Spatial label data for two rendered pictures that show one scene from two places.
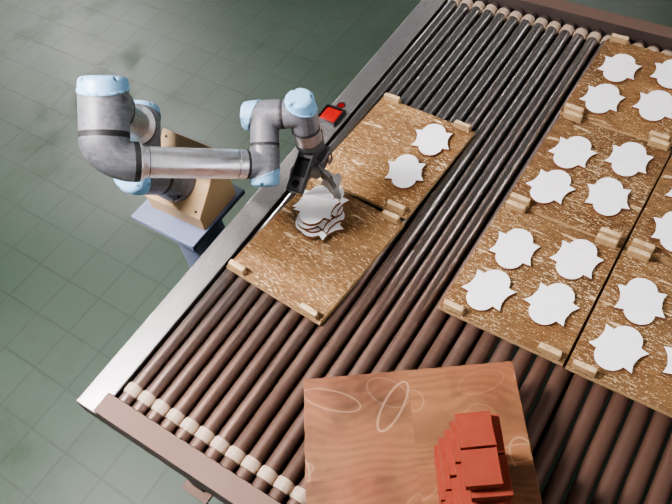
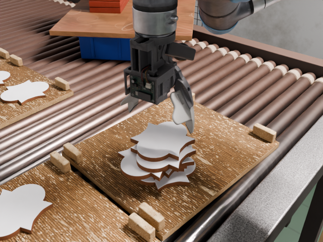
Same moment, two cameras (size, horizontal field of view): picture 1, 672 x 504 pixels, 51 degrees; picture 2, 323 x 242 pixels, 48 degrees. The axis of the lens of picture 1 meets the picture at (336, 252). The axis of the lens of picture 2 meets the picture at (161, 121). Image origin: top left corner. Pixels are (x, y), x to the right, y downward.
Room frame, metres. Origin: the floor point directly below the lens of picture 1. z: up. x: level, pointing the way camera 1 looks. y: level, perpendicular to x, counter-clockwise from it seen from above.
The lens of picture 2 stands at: (1.97, 0.02, 1.48)
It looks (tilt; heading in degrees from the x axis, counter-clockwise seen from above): 34 degrees down; 180
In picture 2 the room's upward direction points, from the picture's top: straight up
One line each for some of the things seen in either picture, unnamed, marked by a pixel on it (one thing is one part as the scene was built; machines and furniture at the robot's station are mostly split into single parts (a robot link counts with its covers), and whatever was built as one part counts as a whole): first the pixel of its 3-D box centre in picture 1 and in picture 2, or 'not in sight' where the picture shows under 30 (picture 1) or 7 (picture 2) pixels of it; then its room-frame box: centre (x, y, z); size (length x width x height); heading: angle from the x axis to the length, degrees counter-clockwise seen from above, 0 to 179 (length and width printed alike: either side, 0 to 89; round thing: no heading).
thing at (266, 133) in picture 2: (237, 267); (264, 132); (1.23, 0.29, 0.95); 0.06 x 0.02 x 0.03; 44
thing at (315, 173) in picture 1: (312, 154); (153, 64); (1.37, 0.01, 1.20); 0.09 x 0.08 x 0.12; 148
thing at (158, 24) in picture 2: (306, 134); (156, 19); (1.36, 0.02, 1.28); 0.08 x 0.08 x 0.05
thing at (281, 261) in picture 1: (316, 246); (172, 149); (1.26, 0.05, 0.93); 0.41 x 0.35 x 0.02; 134
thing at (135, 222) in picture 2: not in sight; (142, 227); (1.52, -0.01, 0.95); 0.06 x 0.02 x 0.03; 46
